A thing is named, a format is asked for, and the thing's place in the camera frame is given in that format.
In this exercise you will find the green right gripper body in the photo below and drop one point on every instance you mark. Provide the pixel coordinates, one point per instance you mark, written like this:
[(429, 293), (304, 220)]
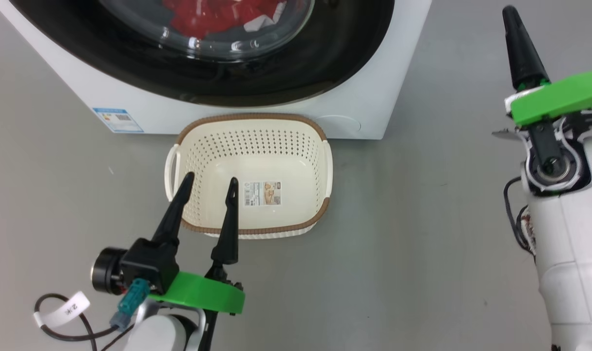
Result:
[(559, 100)]

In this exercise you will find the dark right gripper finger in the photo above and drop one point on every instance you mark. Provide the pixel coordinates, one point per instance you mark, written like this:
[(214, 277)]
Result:
[(522, 53)]

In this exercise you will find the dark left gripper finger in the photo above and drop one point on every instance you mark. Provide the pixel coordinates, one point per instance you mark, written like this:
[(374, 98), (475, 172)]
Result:
[(175, 214), (230, 234)]

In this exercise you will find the blue energy label sticker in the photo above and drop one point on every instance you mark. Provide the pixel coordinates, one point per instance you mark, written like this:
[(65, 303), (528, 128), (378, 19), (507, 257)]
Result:
[(118, 120)]

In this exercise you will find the white washing machine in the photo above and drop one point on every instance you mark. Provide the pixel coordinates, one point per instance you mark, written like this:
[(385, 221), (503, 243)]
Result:
[(57, 68)]

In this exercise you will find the red and white garment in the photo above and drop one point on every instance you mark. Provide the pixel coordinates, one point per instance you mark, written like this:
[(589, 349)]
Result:
[(203, 14)]

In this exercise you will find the product label sticker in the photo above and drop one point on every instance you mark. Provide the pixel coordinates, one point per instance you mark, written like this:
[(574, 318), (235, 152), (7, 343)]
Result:
[(262, 193)]

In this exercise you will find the cream basket with brown rim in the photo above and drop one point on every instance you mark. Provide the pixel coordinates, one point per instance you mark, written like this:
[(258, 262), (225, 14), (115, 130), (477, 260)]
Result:
[(257, 146)]

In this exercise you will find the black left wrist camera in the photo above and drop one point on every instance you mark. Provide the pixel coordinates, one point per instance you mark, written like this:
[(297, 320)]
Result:
[(147, 263)]

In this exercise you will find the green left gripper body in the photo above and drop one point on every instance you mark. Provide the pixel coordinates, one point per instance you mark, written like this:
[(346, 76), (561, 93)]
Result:
[(203, 292)]

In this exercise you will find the black round washer door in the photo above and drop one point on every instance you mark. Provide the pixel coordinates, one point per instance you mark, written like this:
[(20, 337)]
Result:
[(325, 53)]

